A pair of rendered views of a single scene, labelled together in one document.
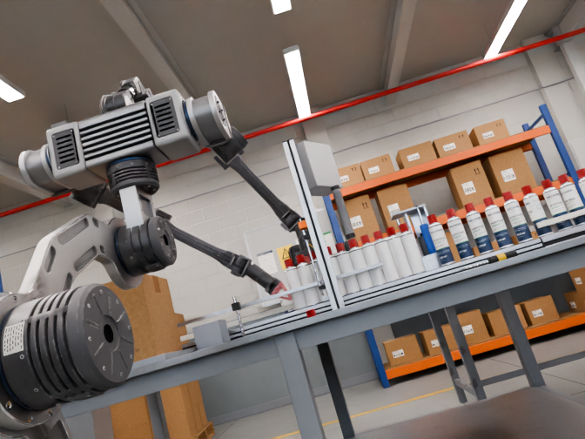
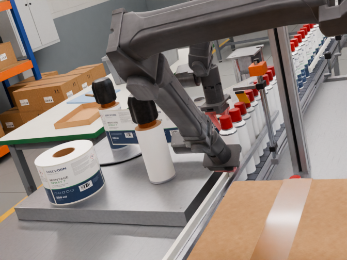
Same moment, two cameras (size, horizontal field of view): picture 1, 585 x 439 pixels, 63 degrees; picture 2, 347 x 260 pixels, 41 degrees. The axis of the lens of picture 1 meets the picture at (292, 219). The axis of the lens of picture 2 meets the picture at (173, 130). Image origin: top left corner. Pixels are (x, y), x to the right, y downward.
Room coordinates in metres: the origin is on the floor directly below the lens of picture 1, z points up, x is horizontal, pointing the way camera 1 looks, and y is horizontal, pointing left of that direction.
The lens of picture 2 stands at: (1.45, 1.24, 1.51)
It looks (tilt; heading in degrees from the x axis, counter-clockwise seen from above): 19 degrees down; 297
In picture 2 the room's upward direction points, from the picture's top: 15 degrees counter-clockwise
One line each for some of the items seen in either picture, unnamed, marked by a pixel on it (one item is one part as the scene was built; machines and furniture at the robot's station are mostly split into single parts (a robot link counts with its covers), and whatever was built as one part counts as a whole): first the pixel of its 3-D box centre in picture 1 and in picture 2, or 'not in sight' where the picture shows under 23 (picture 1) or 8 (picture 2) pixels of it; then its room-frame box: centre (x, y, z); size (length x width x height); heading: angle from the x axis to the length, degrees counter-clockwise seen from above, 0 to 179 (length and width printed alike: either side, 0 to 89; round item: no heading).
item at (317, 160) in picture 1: (314, 170); not in sight; (1.78, -0.14, 1.38); 0.17 x 0.10 x 0.19; 141
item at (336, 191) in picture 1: (343, 212); not in sight; (1.76, -0.19, 1.18); 0.04 x 0.04 x 0.21
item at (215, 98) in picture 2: (306, 246); (214, 95); (1.93, -0.03, 1.12); 0.10 x 0.07 x 0.07; 87
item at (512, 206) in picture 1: (516, 217); (297, 61); (1.81, -0.82, 0.98); 0.05 x 0.05 x 0.20
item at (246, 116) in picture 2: (319, 276); (246, 134); (1.86, -0.04, 0.98); 0.05 x 0.05 x 0.20
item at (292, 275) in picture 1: (294, 284); (232, 149); (1.88, 0.06, 0.98); 0.05 x 0.05 x 0.20
